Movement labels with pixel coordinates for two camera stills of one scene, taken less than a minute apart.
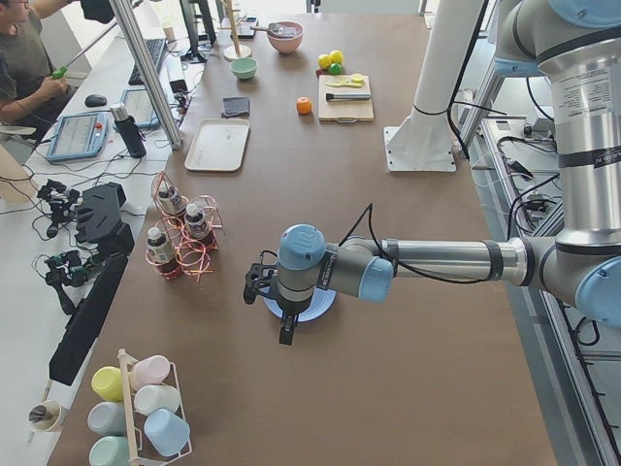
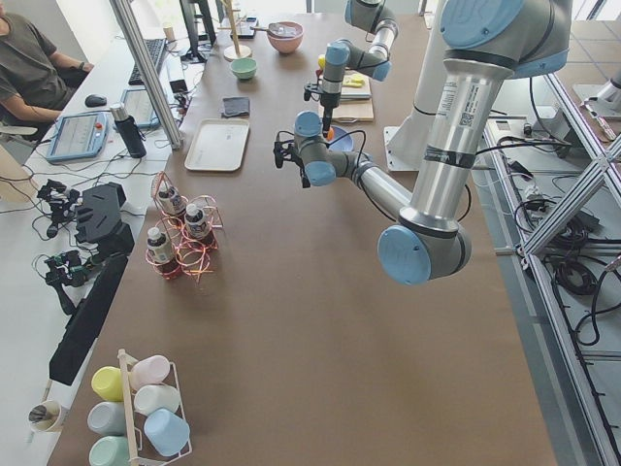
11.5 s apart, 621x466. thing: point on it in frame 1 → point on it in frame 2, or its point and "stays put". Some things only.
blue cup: [167, 431] stays put
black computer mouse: [96, 100] stays put
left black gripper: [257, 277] → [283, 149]
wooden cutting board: [344, 98] stays put
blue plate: [323, 301] → [341, 143]
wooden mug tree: [236, 51] stays put
